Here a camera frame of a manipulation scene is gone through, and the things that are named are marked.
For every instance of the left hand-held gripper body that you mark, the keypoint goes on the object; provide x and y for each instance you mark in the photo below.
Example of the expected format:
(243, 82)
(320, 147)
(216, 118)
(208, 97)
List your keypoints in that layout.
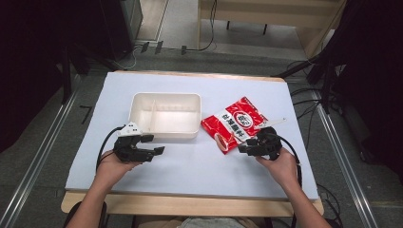
(128, 148)

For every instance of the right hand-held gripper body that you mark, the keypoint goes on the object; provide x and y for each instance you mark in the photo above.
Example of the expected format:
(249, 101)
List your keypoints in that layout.
(268, 144)

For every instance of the red and white snack packet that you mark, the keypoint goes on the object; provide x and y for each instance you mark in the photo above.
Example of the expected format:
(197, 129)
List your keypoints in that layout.
(236, 122)

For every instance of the person's left hand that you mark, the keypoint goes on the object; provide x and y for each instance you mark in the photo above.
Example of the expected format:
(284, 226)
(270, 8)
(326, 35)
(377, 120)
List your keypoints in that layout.
(112, 167)

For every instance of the person's right hand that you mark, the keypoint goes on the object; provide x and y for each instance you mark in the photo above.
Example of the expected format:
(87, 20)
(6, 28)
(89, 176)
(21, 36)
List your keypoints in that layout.
(282, 167)

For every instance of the white divided plastic container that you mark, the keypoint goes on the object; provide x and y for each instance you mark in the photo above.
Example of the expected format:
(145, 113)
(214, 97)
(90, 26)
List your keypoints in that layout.
(166, 115)

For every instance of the white table cover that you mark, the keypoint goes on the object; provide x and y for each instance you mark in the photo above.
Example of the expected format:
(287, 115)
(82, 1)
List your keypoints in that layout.
(190, 167)

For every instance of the wooden table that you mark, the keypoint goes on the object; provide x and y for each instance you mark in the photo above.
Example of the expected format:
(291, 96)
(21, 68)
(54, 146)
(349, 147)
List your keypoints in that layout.
(190, 205)

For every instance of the person's grey clothing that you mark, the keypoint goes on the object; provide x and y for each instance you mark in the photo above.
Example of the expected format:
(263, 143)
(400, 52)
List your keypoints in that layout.
(215, 222)

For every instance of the black power plug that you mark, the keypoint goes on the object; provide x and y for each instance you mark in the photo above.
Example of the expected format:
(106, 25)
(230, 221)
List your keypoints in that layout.
(183, 49)
(144, 47)
(159, 47)

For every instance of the black curtain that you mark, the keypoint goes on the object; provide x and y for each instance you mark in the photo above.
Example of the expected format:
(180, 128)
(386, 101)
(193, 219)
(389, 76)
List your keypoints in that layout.
(374, 79)
(31, 63)

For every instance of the light wooden bench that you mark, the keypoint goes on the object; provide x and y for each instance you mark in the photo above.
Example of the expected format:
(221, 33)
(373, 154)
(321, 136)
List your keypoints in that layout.
(269, 11)

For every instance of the metal floor rail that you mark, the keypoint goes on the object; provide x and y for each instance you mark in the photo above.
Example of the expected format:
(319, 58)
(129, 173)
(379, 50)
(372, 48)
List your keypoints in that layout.
(38, 155)
(345, 158)

